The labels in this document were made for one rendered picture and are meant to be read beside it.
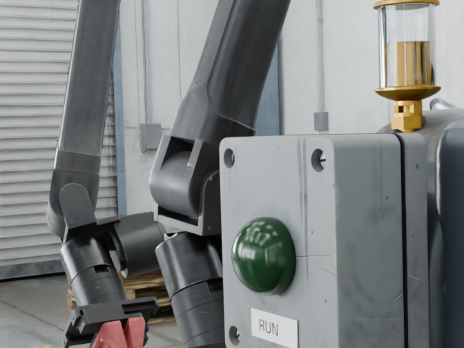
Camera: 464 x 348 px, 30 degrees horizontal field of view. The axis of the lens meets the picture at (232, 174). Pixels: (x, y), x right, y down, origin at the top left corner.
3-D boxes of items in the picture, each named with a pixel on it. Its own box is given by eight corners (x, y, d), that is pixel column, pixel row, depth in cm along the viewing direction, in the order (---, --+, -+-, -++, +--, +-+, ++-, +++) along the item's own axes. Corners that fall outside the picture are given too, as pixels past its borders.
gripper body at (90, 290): (162, 308, 99) (141, 258, 103) (78, 320, 94) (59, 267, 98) (146, 341, 103) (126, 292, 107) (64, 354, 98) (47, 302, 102)
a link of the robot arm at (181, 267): (141, 248, 80) (169, 221, 76) (203, 241, 84) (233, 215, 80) (162, 318, 77) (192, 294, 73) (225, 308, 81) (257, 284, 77)
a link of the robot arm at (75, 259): (57, 262, 107) (56, 234, 103) (111, 248, 110) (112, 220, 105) (74, 306, 103) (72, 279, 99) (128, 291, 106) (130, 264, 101)
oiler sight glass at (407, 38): (366, 88, 39) (365, 9, 38) (408, 88, 40) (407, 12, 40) (407, 85, 36) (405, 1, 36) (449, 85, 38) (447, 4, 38)
